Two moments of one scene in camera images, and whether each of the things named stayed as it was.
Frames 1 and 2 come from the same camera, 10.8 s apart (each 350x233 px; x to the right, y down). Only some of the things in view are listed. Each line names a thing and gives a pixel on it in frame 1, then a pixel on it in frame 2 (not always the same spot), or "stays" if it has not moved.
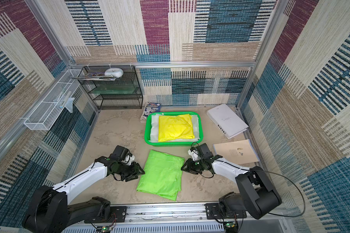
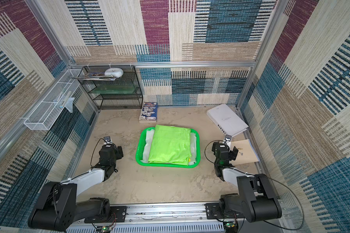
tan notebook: x=236 y=152 stays
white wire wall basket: x=44 y=115 stays
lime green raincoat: x=162 y=175 -> x=170 y=144
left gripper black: x=135 y=171 -> x=118 y=152
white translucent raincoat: x=154 y=129 -> x=149 y=138
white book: x=226 y=121 stays
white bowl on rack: x=116 y=73 stays
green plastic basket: x=171 y=128 -> x=139 y=148
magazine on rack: x=100 y=76 stays
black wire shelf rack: x=113 y=87 stays
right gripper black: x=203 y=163 -> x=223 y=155
